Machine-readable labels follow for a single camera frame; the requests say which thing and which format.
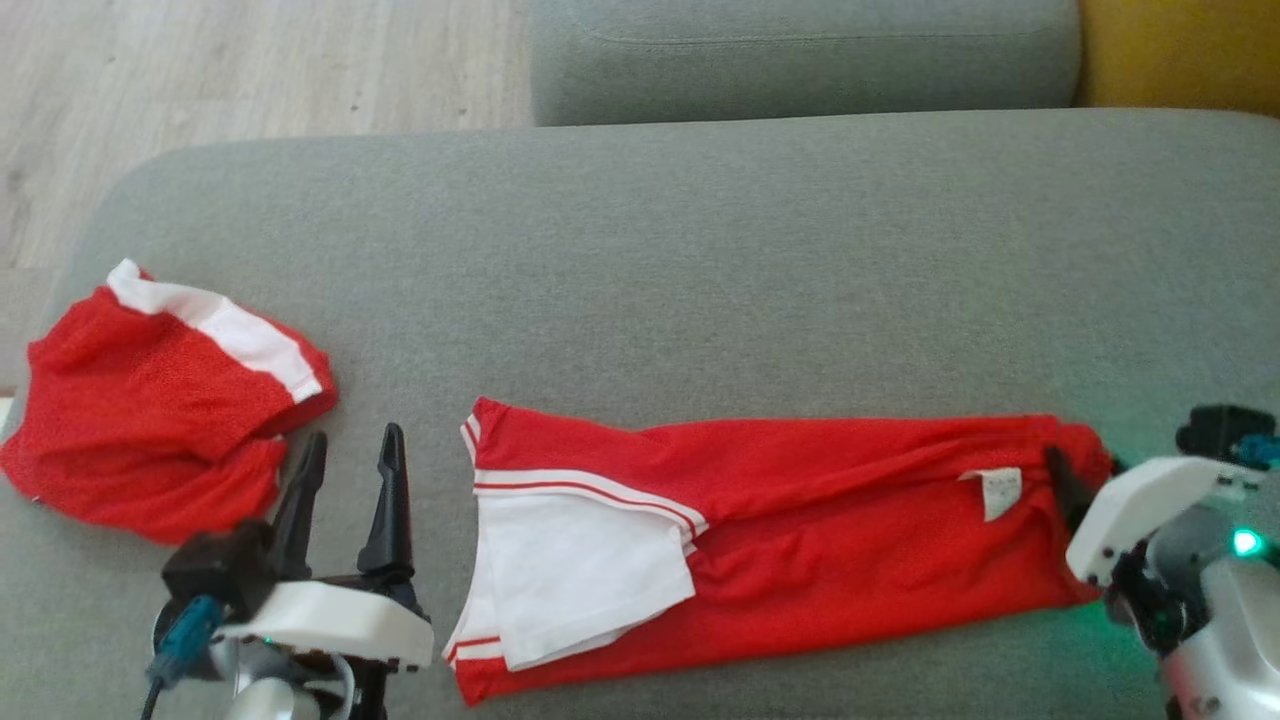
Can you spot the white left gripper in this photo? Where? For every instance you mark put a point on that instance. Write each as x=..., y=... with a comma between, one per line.
x=340, y=620

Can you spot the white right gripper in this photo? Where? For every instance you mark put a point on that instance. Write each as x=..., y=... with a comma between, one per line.
x=1140, y=505

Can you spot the red white-striped shorts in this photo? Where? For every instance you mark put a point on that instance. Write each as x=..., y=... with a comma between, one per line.
x=150, y=420

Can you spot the red white jersey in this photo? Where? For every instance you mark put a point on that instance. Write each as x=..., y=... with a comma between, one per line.
x=850, y=520

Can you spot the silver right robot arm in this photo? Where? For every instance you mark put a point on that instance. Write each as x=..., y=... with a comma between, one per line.
x=1230, y=640

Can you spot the grey sofa seat cushion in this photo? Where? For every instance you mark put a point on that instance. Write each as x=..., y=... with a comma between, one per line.
x=750, y=280

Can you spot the yellow cushion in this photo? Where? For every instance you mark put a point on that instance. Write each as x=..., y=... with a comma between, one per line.
x=1180, y=50

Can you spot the grey sofa back cushion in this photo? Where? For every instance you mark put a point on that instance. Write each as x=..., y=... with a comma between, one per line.
x=800, y=60

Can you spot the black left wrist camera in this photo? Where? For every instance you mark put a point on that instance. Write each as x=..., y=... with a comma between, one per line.
x=215, y=565

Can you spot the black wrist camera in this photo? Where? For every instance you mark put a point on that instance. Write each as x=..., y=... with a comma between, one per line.
x=1215, y=430
x=215, y=565

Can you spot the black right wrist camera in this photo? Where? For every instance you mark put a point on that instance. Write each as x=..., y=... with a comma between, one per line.
x=1215, y=430

